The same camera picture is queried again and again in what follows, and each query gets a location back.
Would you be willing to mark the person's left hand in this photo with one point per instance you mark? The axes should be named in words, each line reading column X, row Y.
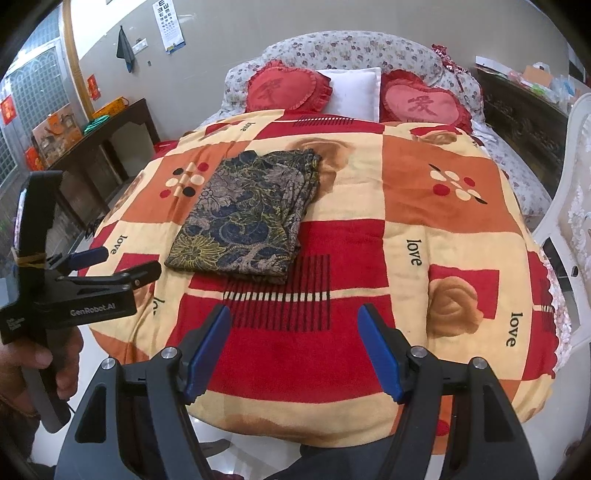
column 18, row 357

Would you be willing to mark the dark hanging cloth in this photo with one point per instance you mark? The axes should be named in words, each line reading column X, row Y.
column 124, row 48

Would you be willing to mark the white ornate upholstered chair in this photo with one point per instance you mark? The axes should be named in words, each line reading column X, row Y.
column 561, row 217

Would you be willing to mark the red paper wall sticker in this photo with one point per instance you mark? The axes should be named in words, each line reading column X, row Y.
column 93, row 86

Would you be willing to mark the orange flat box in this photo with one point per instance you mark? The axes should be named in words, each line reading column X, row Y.
column 111, row 108

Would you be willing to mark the person's left forearm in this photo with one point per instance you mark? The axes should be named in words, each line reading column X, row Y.
column 14, row 429

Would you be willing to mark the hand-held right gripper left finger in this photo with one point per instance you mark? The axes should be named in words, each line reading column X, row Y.
column 210, row 350

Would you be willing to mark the dark wooden side table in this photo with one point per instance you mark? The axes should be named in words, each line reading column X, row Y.
column 134, row 120

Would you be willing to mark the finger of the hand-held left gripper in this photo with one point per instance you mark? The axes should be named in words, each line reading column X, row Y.
column 87, row 256
column 134, row 276

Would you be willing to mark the metal grille door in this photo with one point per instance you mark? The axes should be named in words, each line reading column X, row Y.
column 34, row 78

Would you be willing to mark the red ribbon decoration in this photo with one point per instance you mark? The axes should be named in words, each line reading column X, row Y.
column 450, row 60

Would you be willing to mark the white wall plate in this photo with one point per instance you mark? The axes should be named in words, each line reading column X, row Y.
column 139, row 45

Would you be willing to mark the red paper door sticker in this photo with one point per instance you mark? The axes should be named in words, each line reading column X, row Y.
column 7, row 110

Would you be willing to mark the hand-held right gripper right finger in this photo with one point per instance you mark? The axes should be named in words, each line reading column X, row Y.
column 381, row 350

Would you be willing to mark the white pillow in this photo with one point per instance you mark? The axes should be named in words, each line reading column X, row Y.
column 351, row 92

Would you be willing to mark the red heart-shaped pillow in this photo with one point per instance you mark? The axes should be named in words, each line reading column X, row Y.
column 286, row 87
column 422, row 104

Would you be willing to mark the cardboard box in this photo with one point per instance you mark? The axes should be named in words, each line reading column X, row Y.
column 53, row 131

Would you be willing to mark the dark carved wooden cabinet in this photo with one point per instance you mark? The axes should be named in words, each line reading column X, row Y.
column 521, row 124

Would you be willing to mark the person's leg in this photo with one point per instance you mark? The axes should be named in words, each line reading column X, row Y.
column 332, row 461

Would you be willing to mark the pile of assorted packets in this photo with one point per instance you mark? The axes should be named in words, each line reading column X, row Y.
column 540, row 81

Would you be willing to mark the orange red printed blanket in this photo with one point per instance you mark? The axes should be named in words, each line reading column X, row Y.
column 369, row 207

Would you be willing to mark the dark floral patterned shirt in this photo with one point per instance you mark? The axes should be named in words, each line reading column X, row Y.
column 240, row 217

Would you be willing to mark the wall poster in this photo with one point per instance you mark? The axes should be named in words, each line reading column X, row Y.
column 171, row 25

